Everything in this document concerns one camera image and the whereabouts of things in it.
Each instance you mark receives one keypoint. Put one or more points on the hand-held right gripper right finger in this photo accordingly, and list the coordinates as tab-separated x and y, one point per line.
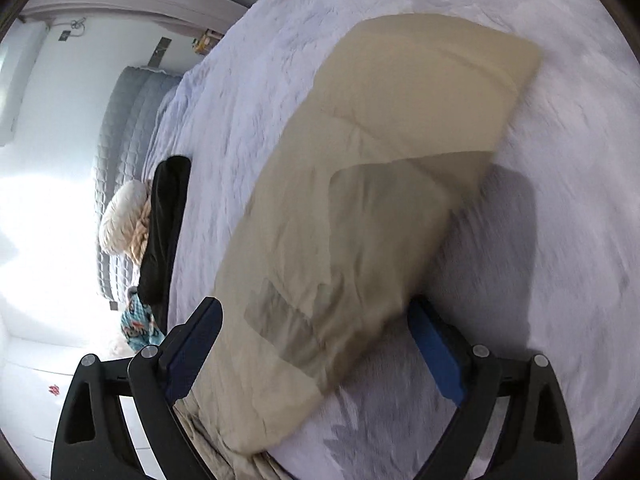
435	350

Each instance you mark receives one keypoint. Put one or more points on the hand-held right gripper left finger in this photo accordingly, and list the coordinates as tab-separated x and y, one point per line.
197	332

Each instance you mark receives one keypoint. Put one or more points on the beige puffer jacket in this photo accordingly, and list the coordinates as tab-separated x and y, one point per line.
350	210

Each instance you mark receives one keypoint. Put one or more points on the blue printed cloth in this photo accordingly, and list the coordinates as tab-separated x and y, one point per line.
140	322

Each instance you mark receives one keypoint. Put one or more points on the black garment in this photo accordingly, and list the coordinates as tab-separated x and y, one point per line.
165	220

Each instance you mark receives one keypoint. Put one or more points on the white knitted pillow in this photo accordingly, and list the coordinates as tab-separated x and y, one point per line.
122	215

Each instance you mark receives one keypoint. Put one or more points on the lavender plush blanket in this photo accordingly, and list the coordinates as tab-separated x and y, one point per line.
550	210

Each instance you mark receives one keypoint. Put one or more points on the grey quilted headboard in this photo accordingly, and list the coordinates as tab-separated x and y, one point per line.
125	125

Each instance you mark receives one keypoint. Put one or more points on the small yellow object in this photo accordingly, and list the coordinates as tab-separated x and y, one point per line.
205	42

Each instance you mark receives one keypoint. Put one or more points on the grey wall strip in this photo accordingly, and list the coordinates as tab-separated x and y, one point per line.
160	52

